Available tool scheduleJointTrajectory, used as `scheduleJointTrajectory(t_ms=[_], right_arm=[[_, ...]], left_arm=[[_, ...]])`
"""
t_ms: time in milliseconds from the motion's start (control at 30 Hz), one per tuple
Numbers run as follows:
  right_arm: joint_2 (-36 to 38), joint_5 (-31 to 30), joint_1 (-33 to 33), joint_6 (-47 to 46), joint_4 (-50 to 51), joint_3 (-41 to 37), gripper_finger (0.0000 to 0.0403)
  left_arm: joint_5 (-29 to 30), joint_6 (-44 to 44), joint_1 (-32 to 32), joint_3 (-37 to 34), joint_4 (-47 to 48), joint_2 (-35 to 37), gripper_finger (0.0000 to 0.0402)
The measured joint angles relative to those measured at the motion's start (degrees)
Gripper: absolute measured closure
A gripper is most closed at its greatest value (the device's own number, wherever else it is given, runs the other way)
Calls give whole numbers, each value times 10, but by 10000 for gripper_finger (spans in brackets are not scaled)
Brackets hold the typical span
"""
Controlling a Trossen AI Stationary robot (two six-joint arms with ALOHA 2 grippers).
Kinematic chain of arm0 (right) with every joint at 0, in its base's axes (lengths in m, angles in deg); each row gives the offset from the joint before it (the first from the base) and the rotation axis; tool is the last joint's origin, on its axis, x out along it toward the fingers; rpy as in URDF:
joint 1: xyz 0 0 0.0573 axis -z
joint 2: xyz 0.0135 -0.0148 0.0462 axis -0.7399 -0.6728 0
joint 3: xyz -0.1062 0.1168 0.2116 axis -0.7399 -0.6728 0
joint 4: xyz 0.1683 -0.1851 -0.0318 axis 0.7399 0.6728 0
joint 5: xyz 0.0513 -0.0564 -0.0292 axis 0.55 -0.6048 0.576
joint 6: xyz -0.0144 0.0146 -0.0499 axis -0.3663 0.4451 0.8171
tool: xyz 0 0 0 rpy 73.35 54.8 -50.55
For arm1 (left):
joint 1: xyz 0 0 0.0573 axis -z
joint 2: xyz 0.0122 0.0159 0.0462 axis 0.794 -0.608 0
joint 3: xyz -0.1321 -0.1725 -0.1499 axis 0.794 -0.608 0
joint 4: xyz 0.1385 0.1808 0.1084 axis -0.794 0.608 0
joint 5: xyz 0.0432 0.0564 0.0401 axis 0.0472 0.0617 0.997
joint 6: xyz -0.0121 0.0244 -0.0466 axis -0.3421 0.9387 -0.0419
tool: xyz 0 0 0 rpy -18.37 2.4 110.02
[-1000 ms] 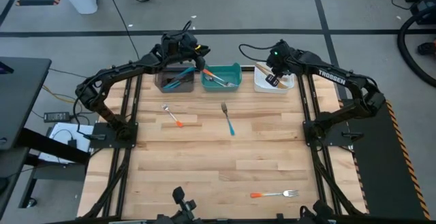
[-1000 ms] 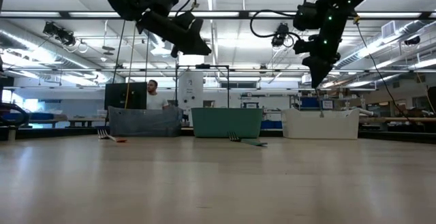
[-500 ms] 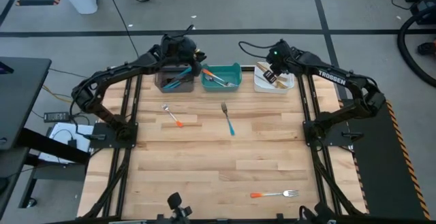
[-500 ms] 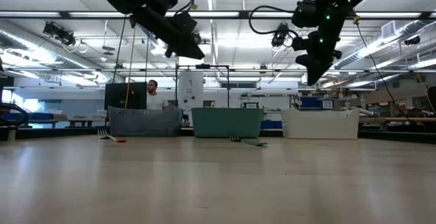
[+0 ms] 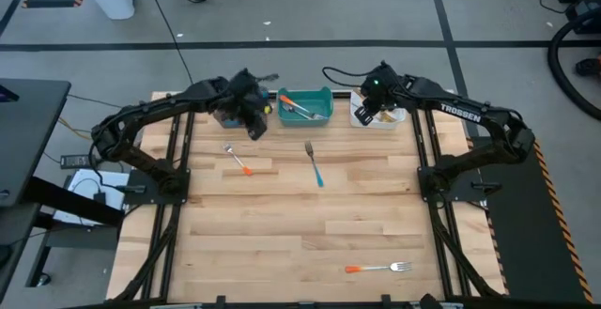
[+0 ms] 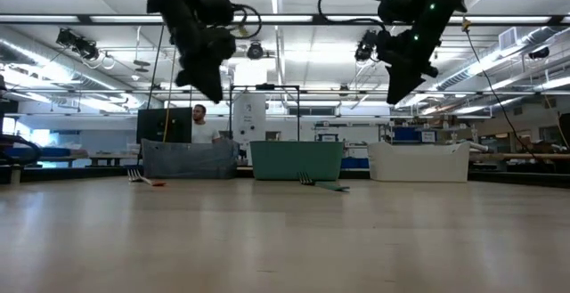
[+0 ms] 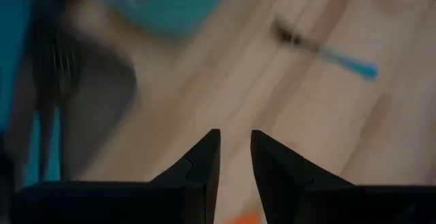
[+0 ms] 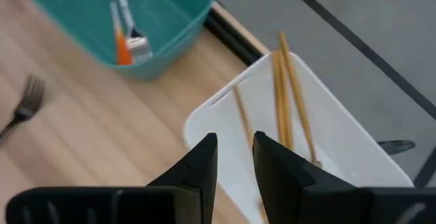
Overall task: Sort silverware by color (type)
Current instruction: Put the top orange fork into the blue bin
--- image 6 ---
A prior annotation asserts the black monitor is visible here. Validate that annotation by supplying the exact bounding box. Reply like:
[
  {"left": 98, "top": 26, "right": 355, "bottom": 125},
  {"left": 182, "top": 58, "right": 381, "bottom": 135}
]
[{"left": 135, "top": 106, "right": 194, "bottom": 145}]

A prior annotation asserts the silver fork orange handle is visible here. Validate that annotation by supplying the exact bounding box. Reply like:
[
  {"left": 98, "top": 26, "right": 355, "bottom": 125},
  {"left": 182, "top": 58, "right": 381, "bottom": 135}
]
[{"left": 126, "top": 168, "right": 167, "bottom": 188}]

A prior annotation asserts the blue storage box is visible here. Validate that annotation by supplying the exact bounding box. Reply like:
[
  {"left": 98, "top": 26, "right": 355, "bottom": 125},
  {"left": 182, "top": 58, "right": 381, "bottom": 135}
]
[{"left": 340, "top": 156, "right": 371, "bottom": 170}]

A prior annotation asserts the black ceiling spotlight cluster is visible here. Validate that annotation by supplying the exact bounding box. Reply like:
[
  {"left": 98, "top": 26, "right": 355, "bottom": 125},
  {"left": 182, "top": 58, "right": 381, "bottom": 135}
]
[{"left": 55, "top": 28, "right": 100, "bottom": 61}]

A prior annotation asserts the black round ceiling lamp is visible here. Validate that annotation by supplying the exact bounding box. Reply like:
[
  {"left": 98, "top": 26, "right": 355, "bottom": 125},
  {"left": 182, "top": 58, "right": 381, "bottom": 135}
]
[{"left": 246, "top": 41, "right": 265, "bottom": 61}]

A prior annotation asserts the person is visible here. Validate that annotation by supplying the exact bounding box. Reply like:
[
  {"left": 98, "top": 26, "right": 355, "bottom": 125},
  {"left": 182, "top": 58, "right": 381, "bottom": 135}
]
[{"left": 191, "top": 103, "right": 223, "bottom": 145}]

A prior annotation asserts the black cable yellow connector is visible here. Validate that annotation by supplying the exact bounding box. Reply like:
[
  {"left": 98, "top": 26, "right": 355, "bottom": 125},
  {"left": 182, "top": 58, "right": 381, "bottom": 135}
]
[{"left": 461, "top": 16, "right": 543, "bottom": 161}]

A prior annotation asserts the black curved hose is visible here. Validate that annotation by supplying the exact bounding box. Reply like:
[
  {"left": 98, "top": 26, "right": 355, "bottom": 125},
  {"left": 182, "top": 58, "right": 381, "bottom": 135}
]
[{"left": 0, "top": 133, "right": 45, "bottom": 166}]

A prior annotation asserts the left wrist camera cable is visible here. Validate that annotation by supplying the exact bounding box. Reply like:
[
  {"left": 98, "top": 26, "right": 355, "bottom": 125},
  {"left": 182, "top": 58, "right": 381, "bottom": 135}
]
[{"left": 229, "top": 2, "right": 264, "bottom": 41}]

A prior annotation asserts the background work table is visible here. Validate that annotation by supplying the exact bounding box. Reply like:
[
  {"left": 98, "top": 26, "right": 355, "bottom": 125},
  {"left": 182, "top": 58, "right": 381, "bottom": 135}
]
[{"left": 37, "top": 152, "right": 140, "bottom": 168}]

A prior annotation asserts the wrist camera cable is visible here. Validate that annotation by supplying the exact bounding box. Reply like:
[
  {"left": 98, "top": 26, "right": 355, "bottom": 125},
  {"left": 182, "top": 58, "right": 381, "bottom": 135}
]
[
  {"left": 317, "top": 0, "right": 387, "bottom": 32},
  {"left": 229, "top": 2, "right": 264, "bottom": 41}
]

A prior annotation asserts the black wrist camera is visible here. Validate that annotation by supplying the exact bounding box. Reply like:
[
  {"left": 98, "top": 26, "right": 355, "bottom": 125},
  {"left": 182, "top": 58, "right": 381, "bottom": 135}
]
[
  {"left": 377, "top": 0, "right": 418, "bottom": 25},
  {"left": 195, "top": 0, "right": 235, "bottom": 28}
]

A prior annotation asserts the black ceiling fixture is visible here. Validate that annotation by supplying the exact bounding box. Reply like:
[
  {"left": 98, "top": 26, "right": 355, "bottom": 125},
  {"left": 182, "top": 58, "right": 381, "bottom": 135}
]
[{"left": 528, "top": 45, "right": 551, "bottom": 61}]

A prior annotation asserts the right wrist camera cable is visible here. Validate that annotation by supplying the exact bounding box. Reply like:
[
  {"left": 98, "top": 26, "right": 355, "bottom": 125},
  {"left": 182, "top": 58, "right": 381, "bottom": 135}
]
[{"left": 317, "top": 0, "right": 387, "bottom": 32}]

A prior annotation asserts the black table frame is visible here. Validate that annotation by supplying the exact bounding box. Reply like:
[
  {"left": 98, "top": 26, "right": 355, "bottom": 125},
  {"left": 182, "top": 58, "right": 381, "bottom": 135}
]
[{"left": 0, "top": 164, "right": 570, "bottom": 191}]

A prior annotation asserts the grey plastic bin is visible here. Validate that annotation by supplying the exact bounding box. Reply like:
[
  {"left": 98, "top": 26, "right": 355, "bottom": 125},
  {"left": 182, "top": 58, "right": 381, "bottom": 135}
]
[{"left": 141, "top": 138, "right": 240, "bottom": 181}]

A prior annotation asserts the wooden workbench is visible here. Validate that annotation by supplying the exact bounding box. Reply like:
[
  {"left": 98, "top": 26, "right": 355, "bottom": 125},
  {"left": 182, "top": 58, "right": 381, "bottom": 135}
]
[{"left": 469, "top": 151, "right": 570, "bottom": 161}]

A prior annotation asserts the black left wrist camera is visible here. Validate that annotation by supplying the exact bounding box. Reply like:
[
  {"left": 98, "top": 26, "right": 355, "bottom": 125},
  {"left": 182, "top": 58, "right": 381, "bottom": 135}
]
[{"left": 195, "top": 0, "right": 235, "bottom": 28}]

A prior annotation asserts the black ceiling camera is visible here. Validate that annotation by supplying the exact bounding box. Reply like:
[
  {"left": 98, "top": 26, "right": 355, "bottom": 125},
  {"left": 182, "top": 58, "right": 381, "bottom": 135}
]
[{"left": 354, "top": 28, "right": 379, "bottom": 62}]

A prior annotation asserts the dark fork blue handle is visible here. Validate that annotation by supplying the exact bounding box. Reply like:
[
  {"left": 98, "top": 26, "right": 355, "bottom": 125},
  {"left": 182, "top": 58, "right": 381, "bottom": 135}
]
[{"left": 297, "top": 171, "right": 352, "bottom": 192}]

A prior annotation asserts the black metal gantry frame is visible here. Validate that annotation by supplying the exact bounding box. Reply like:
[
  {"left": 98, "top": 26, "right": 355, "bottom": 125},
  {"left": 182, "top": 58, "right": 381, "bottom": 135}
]
[{"left": 228, "top": 83, "right": 301, "bottom": 142}]

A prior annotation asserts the white cylindrical tank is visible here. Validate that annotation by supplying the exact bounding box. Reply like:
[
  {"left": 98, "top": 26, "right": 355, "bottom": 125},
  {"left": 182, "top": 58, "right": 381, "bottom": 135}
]
[{"left": 232, "top": 91, "right": 268, "bottom": 160}]

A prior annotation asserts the blue storage bin white label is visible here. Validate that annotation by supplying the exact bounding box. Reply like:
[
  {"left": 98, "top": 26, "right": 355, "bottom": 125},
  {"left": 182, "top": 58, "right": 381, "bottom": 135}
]
[{"left": 393, "top": 126, "right": 437, "bottom": 144}]

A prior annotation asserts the white plastic bin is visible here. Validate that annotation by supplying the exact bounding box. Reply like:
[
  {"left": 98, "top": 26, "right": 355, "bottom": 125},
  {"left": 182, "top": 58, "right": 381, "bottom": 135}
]
[{"left": 367, "top": 141, "right": 472, "bottom": 183}]

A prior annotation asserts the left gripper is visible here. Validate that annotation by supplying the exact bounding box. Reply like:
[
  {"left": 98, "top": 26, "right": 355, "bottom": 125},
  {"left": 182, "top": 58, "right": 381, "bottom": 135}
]
[{"left": 171, "top": 20, "right": 237, "bottom": 103}]

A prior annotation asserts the yellow hanging cable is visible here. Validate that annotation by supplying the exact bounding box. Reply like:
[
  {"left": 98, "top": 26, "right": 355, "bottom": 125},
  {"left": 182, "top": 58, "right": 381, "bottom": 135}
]
[{"left": 162, "top": 105, "right": 173, "bottom": 144}]

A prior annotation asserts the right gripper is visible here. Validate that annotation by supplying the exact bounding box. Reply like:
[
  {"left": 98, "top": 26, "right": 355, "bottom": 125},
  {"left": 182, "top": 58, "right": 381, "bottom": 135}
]
[{"left": 377, "top": 16, "right": 442, "bottom": 105}]

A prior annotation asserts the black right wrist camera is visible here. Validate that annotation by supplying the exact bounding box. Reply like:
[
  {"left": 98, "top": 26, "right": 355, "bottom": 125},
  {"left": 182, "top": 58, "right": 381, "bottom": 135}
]
[{"left": 377, "top": 0, "right": 418, "bottom": 25}]

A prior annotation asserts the teal plastic bin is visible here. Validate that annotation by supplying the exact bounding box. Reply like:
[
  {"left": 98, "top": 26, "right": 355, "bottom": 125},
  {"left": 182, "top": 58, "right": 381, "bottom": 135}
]
[{"left": 248, "top": 140, "right": 345, "bottom": 182}]

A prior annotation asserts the overhead light bar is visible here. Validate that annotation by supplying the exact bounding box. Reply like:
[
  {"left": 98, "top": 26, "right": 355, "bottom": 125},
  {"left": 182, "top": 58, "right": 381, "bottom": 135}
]
[{"left": 0, "top": 13, "right": 570, "bottom": 27}]

